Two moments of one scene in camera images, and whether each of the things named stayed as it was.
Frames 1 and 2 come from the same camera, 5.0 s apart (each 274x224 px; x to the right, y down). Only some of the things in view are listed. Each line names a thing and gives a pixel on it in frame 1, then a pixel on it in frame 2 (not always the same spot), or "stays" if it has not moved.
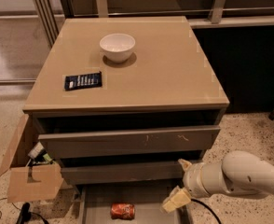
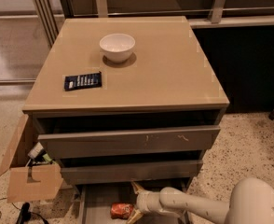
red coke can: x=122 y=211 stays
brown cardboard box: x=28 y=182 stays
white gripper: x=191 y=176 to x=143 y=200
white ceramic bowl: x=117 y=47 stays
